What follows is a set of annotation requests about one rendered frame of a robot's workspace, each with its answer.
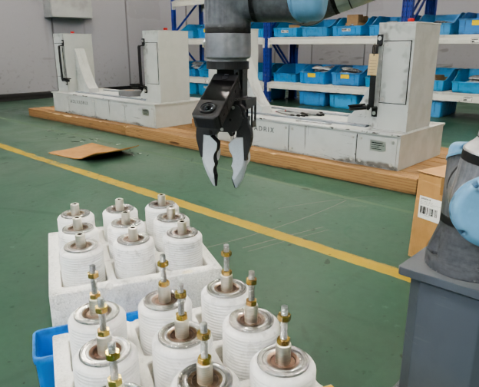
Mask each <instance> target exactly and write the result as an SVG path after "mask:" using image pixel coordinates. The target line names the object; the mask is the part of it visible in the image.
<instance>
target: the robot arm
mask: <svg viewBox="0 0 479 387"><path fill-rule="evenodd" d="M373 1H375V0H204V20H205V40H203V45H205V53H206V58H209V61H206V69H214V70H216V73H217V74H215V75H214V76H213V77H212V79H211V81H210V83H209V84H208V86H207V87H206V90H205V91H204V93H203V95H202V97H201V99H200V100H199V102H198V104H197V105H196V107H195V109H194V110H193V113H192V116H193V121H194V124H195V127H196V128H197V130H196V139H197V145H198V148H199V152H200V156H201V157H202V160H203V165H204V167H205V170H206V173H207V175H208V177H209V179H210V181H211V182H212V184H213V186H217V179H218V173H217V169H216V167H217V164H218V160H219V158H220V140H219V139H218V133H219V132H228V134H229V135H230V136H233V135H235V133H236V137H235V138H234V139H233V140H232V141H231V142H229V150H230V153H231V154H232V157H233V161H232V164H231V167H232V169H233V175H232V181H233V185H234V187H235V188H237V187H238V186H239V185H240V183H241V182H242V180H243V177H244V175H245V172H246V166H247V164H248V163H249V161H250V151H249V150H250V148H251V145H252V142H253V129H252V127H255V126H256V97H249V96H248V95H247V74H248V69H249V61H247V58H250V57H251V34H250V33H251V22H288V23H293V24H297V25H301V26H305V27H309V26H313V25H317V24H319V23H320V22H322V21H323V20H324V19H326V18H330V17H332V16H334V15H337V14H340V13H342V12H346V11H348V10H350V9H353V8H356V7H359V6H361V5H364V4H367V3H369V2H373ZM253 106H254V120H253ZM249 108H251V126H250V124H249V121H250V115H249ZM446 160H447V165H446V171H445V178H444V189H443V196H442V202H441V214H440V220H439V223H438V225H437V227H436V229H435V231H434V233H433V235H432V237H431V239H430V240H429V242H428V245H427V247H426V250H425V257H424V261H425V262H426V263H427V265H428V266H429V267H430V268H432V269H433V270H434V271H436V272H438V273H440V274H442V275H444V276H448V277H450V278H453V279H456V280H461V281H465V282H469V283H479V132H478V135H477V136H476V138H475V139H473V140H472V141H469V142H467V141H458V142H454V143H452V144H451V145H450V147H449V150H448V155H447V156H446Z"/></svg>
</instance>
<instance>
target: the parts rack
mask: <svg viewBox="0 0 479 387"><path fill-rule="evenodd" d="M420 1H421V0H418V2H417V3H416V5H415V0H403V2H402V10H401V22H407V21H408V19H409V18H414V19H416V18H417V16H418V13H419V12H420V10H421V8H422V6H423V5H424V3H425V1H426V3H425V11H424V13H425V14H426V15H436V10H437V3H438V0H423V2H422V3H421V5H420V7H419V9H418V11H417V12H416V14H415V16H414V12H415V10H416V8H417V7H418V4H419V3H420ZM170 2H171V23H172V31H178V30H179V29H180V27H181V26H182V24H183V23H184V22H185V21H186V20H187V18H188V17H189V16H190V14H191V13H192V11H193V10H194V9H195V8H196V7H197V5H199V25H203V9H204V0H170ZM186 5H194V7H193V8H192V9H191V11H190V12H189V14H188V15H187V16H186V18H185V19H184V20H183V21H182V22H181V24H180V25H179V26H178V28H177V24H176V7H177V6H186ZM276 23H277V22H274V24H273V22H263V38H258V45H263V80H262V81H259V83H260V85H261V88H262V90H263V93H264V95H265V97H266V100H267V101H268V102H271V88H277V89H287V90H289V97H287V98H293V99H296V98H298V97H296V90H298V91H318V92H329V93H340V94H360V95H365V93H366V91H367V90H368V87H366V86H359V87H356V86H342V85H332V84H303V83H301V82H296V83H294V82H281V81H274V80H272V78H274V77H273V76H272V46H273V47H274V48H275V50H276V52H277V54H278V55H279V57H280V58H281V59H282V62H283V63H284V64H286V63H287V64H298V47H299V45H373V44H375V45H376V44H377V37H378V36H329V37H277V38H274V37H273V34H274V31H273V28H274V26H275V25H276ZM203 40H205V38H188V44H189V45H200V61H204V45H203ZM438 44H479V35H440V36H439V43H438ZM278 45H290V46H289V62H288V60H287V58H286V56H285V55H284V54H283V52H282V50H281V49H280V47H279V46H278ZM276 47H277V48H278V49H279V51H280V53H281V54H280V53H279V51H278V49H277V48H276ZM283 58H284V59H285V61H284V59H283ZM190 82H192V83H203V84H209V78H203V77H190ZM432 100H435V101H456V102H467V103H477V104H479V94H466V93H453V92H452V90H450V91H433V98H432Z"/></svg>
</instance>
